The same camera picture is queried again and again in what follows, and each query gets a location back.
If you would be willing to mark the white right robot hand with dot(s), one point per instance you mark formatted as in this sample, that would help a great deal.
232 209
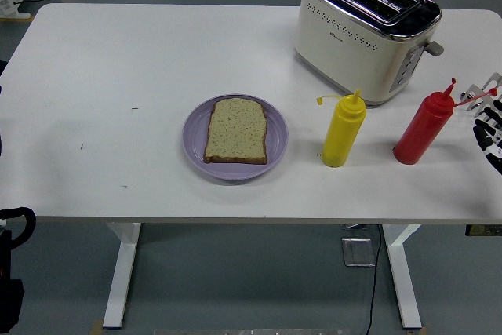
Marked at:
488 143

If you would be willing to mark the silver metal toast rack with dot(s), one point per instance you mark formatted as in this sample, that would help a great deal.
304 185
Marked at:
492 82

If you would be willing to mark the cream and chrome toaster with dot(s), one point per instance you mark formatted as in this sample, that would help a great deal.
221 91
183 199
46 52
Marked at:
353 48

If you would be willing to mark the white table leg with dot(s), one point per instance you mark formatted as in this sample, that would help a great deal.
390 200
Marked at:
406 280
121 272

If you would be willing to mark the black table control panel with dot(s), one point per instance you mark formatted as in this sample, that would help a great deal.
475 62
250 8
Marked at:
484 230

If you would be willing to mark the red squeeze bottle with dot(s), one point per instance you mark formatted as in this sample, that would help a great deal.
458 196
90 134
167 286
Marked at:
421 131

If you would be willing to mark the purple round plate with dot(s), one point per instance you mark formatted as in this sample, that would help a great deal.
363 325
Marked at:
235 170

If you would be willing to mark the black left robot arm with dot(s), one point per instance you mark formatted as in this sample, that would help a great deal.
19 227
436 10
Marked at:
8 272

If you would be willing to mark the speckled bread slice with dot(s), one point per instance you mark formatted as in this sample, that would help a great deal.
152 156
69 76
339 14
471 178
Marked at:
237 131

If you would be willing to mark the yellow squeeze bottle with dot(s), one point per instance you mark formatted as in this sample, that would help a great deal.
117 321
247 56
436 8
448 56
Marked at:
343 135

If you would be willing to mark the grey metal floor plate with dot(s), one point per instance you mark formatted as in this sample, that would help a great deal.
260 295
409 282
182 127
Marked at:
357 252

